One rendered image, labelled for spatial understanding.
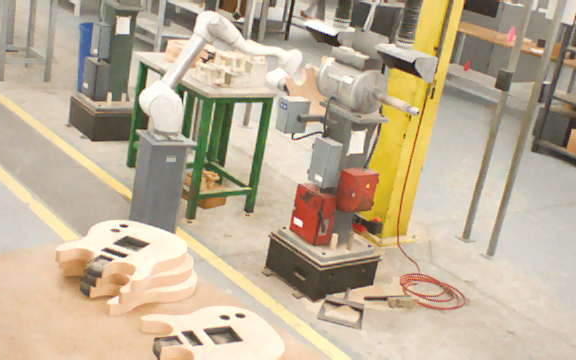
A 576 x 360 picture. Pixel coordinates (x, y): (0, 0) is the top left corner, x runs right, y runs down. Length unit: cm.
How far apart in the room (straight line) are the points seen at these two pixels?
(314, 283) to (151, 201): 111
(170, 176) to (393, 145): 166
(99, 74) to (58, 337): 481
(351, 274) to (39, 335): 290
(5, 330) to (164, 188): 275
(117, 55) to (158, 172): 228
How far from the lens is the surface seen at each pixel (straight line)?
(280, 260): 537
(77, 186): 637
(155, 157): 527
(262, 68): 604
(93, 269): 288
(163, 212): 543
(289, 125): 507
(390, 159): 615
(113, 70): 743
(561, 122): 993
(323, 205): 506
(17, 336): 273
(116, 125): 742
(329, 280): 520
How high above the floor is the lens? 229
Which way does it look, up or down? 18 degrees down
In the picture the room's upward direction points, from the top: 11 degrees clockwise
